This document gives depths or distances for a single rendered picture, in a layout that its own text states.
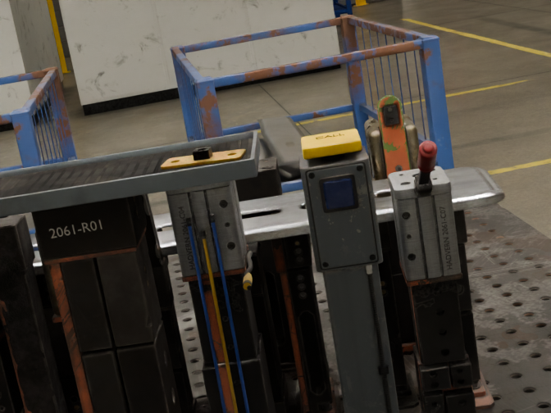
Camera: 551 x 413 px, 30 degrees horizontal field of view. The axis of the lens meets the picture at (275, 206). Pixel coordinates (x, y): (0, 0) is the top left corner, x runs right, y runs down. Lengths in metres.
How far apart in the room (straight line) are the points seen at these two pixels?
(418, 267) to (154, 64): 8.18
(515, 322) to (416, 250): 0.52
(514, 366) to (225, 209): 0.57
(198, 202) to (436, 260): 0.29
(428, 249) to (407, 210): 0.06
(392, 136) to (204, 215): 0.42
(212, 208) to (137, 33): 8.14
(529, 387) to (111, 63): 8.05
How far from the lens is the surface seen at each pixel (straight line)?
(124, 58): 9.34
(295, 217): 1.37
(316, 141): 1.05
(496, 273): 1.94
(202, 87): 3.25
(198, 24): 9.34
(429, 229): 1.23
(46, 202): 1.03
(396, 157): 1.54
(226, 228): 1.21
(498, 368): 1.57
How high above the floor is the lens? 1.38
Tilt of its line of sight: 15 degrees down
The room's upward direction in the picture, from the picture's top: 10 degrees counter-clockwise
